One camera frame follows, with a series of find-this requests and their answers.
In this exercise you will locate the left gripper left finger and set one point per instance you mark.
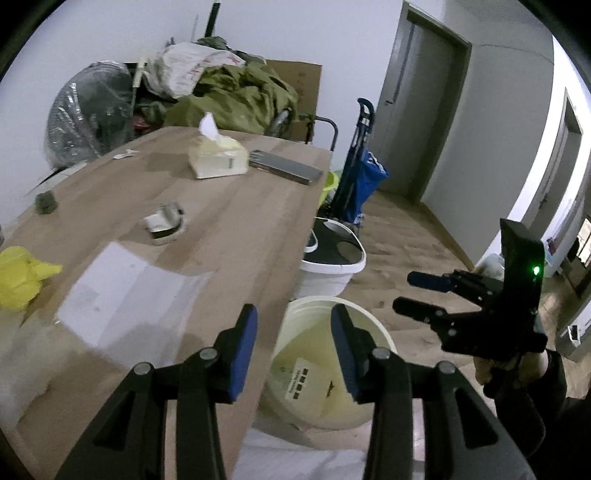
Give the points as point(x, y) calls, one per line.
point(126, 439)

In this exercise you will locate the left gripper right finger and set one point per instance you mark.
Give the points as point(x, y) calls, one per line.
point(463, 438)

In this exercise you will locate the grey smartphone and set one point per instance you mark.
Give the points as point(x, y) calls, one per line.
point(285, 168)

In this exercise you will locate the brown cardboard sheet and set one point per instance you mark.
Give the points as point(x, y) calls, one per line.
point(305, 78)

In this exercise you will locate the olive green clothes pile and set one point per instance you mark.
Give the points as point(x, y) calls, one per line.
point(245, 99)

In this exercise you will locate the black metal chair frame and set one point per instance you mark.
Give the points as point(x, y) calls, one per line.
point(316, 123)

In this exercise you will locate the plastic wrapped fan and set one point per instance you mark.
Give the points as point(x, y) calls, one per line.
point(90, 116)

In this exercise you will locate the white tape roll piece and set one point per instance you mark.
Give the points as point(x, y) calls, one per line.
point(165, 224)

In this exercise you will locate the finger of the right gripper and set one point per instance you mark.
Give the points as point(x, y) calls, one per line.
point(423, 312)
point(468, 285)

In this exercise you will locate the small white paper scrap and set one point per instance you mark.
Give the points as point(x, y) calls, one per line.
point(127, 154)

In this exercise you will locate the yellow tissue pack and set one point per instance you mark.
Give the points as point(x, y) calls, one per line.
point(212, 155)

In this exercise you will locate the clear plastic bag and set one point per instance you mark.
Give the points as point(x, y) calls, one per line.
point(120, 291)

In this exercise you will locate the blue folding shopping cart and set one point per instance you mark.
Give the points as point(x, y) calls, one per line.
point(362, 172)

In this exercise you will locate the bubble wrap sheet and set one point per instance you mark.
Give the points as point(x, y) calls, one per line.
point(32, 351)

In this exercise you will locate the white red plastic bag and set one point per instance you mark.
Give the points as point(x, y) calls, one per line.
point(175, 70)

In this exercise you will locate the small green crumpled object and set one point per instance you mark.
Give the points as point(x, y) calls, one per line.
point(45, 203)

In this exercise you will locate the green plastic basin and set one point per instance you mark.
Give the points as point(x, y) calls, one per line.
point(331, 183)

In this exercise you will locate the cream plastic trash bin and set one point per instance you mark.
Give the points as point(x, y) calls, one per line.
point(305, 385)

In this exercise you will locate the right hand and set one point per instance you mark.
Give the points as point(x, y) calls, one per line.
point(528, 367)

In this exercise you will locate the grey door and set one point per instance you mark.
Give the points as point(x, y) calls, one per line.
point(419, 100)

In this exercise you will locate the white black rice cooker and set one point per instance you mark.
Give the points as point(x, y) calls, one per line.
point(333, 255)

